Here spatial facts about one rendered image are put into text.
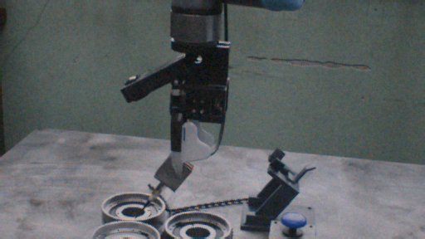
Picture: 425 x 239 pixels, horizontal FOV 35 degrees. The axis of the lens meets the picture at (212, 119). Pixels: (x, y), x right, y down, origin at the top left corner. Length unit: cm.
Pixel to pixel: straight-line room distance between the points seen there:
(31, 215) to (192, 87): 39
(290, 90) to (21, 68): 110
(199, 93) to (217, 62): 5
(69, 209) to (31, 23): 169
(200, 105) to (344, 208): 40
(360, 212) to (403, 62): 143
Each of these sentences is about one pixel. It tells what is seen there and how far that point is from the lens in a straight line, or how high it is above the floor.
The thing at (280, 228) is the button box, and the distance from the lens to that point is 108.
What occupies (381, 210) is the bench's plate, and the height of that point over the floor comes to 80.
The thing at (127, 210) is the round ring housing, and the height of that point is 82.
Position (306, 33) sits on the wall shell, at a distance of 260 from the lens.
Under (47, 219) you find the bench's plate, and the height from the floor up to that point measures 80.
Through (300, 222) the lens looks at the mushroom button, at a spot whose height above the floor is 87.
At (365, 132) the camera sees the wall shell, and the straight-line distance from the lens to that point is 271.
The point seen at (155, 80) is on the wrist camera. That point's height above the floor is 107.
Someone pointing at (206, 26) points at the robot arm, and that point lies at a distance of 96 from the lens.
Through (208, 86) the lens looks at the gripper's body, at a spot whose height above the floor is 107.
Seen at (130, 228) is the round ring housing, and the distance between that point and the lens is 109.
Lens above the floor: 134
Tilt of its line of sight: 19 degrees down
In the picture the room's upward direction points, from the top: 3 degrees clockwise
